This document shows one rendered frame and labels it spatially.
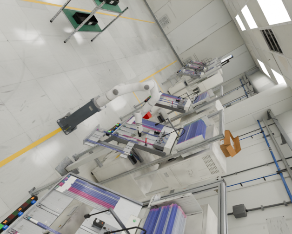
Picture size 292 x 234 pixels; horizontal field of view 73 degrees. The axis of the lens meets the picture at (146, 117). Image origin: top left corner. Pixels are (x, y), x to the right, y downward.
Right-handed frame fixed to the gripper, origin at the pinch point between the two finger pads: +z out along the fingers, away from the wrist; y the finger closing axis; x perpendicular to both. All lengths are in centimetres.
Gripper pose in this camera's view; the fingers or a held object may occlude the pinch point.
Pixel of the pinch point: (140, 134)
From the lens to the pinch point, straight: 256.5
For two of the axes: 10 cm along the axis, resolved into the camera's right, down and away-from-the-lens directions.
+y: 3.3, -3.6, 8.7
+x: -9.4, -0.5, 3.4
